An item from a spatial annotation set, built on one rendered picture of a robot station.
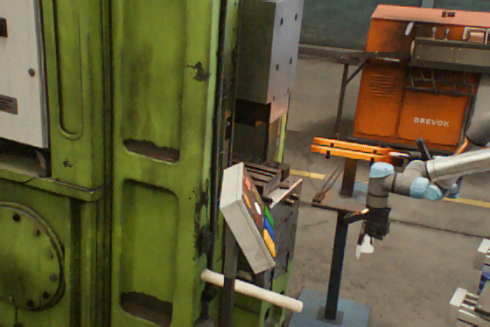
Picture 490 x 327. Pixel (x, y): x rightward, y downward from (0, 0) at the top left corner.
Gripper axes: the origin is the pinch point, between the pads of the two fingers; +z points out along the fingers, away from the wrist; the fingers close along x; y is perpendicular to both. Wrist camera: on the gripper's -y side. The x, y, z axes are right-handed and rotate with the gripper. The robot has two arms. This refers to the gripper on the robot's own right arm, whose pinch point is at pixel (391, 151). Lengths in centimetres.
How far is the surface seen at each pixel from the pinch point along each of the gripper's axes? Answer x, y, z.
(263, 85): -64, -42, 52
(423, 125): 295, 71, -15
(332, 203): -15.4, 26.3, 23.2
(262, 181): -55, 4, 51
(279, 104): -50, -31, 48
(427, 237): 126, 103, -30
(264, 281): -63, 49, 44
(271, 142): -18, -1, 57
